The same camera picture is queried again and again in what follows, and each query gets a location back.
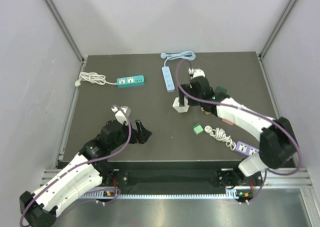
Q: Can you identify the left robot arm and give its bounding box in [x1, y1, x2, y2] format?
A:
[19, 120, 152, 227]

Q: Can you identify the purple power strip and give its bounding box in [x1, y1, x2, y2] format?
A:
[234, 141, 259, 156]

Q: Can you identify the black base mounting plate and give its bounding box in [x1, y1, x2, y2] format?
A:
[101, 169, 263, 187]

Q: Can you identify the teal power strip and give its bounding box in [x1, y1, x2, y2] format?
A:
[116, 75, 145, 89]

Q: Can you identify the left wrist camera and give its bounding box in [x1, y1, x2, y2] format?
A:
[111, 106, 131, 125]

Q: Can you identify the white strip cord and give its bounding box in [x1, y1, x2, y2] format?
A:
[204, 125, 237, 152]

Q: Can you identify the small green cube adapter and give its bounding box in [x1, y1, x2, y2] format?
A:
[192, 123, 204, 135]

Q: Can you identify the light blue coiled cord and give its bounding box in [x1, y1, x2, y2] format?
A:
[159, 50, 196, 68]

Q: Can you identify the dark green cube adapter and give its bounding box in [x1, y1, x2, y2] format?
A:
[215, 86, 227, 96]

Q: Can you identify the left aluminium frame post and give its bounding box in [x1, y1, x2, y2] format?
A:
[43, 0, 85, 63]

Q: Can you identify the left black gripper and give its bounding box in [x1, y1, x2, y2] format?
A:
[109, 118, 152, 151]

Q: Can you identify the pink cube plug adapter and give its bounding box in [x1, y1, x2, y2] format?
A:
[222, 119, 234, 126]

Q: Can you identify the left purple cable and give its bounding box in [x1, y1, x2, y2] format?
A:
[19, 104, 133, 227]

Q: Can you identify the white cube adapter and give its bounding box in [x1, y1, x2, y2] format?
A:
[172, 97, 190, 113]

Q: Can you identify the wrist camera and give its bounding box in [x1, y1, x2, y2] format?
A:
[188, 67, 206, 80]
[111, 106, 131, 125]

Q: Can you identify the right aluminium frame post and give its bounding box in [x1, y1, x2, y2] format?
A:
[257, 0, 299, 60]

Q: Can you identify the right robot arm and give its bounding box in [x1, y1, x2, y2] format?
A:
[178, 76, 301, 185]

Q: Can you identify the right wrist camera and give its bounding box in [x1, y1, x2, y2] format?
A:
[188, 67, 206, 80]

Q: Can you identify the light blue power strip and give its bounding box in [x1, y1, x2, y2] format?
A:
[161, 66, 175, 93]

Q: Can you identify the front aluminium rail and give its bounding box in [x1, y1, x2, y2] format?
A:
[40, 169, 313, 189]

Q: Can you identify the aluminium frame post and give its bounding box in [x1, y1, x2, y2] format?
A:
[257, 0, 299, 60]
[43, 0, 85, 63]

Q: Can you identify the slotted cable duct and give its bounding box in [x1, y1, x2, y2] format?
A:
[80, 189, 251, 200]

